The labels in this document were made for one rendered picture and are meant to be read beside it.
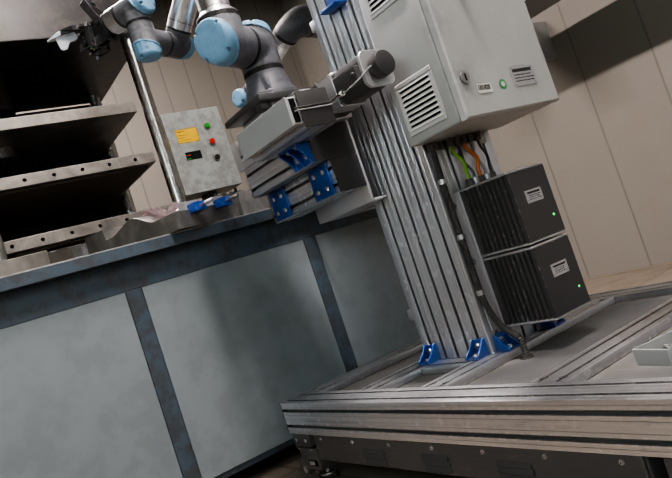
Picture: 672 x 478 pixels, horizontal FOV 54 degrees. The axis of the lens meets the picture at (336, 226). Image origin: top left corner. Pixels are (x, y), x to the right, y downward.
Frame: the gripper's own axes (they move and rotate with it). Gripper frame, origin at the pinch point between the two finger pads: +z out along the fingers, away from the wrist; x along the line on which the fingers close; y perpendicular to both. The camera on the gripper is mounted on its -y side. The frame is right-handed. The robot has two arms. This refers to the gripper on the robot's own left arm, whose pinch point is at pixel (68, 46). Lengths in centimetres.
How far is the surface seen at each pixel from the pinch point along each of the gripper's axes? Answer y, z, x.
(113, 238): 57, 16, 17
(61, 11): -53, 51, 45
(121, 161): 10, 57, 66
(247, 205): 57, -20, 44
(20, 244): 41, 78, 27
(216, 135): -2, 39, 113
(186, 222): 62, -17, 16
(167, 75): -116, 161, 228
